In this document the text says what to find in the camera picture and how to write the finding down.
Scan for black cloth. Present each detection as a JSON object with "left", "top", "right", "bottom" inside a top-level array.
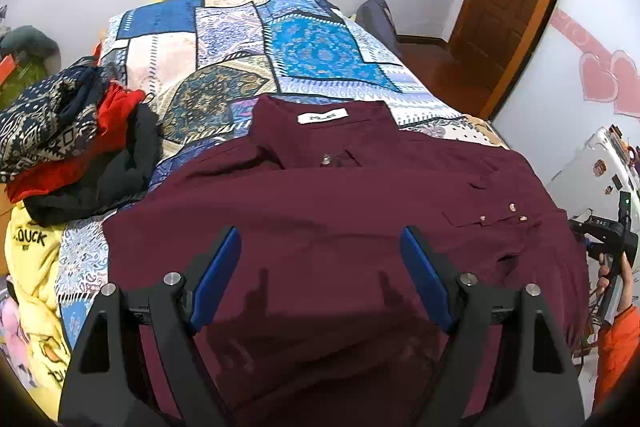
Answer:
[{"left": 25, "top": 104, "right": 163, "bottom": 228}]

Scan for pink heart wall decoration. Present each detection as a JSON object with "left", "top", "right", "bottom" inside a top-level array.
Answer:
[{"left": 550, "top": 7, "right": 640, "bottom": 118}]

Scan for person's right hand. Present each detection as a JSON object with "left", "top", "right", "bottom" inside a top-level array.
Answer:
[{"left": 594, "top": 252, "right": 638, "bottom": 317}]

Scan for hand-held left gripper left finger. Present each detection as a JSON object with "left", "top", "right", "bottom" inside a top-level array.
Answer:
[{"left": 57, "top": 226, "right": 243, "bottom": 427}]

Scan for navy patterned cloth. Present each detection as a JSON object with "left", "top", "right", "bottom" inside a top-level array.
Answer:
[{"left": 0, "top": 67, "right": 108, "bottom": 182}]

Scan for green cloth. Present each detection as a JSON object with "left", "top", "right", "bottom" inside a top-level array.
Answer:
[{"left": 0, "top": 57, "right": 50, "bottom": 108}]

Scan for dark grey cloth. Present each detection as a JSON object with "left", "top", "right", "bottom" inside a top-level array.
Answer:
[{"left": 356, "top": 0, "right": 401, "bottom": 50}]

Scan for teal plush toy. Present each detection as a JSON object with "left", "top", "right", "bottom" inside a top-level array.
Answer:
[{"left": 0, "top": 26, "right": 61, "bottom": 64}]

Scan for red cloth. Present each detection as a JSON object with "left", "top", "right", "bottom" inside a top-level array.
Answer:
[{"left": 7, "top": 82, "right": 146, "bottom": 202}]

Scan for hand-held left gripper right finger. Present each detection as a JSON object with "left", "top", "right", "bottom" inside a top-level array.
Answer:
[{"left": 399, "top": 226, "right": 586, "bottom": 427}]

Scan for white stickered case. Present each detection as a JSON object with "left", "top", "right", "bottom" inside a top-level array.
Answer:
[{"left": 547, "top": 124, "right": 640, "bottom": 253}]

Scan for patchwork patterned bedspread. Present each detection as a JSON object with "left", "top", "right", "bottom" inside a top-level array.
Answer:
[{"left": 52, "top": 0, "right": 511, "bottom": 348}]

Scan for maroon button shirt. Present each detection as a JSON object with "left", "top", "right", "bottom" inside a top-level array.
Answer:
[{"left": 102, "top": 94, "right": 591, "bottom": 427}]

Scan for yellow duck print cloth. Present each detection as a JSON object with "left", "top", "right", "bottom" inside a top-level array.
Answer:
[{"left": 4, "top": 199, "right": 73, "bottom": 420}]

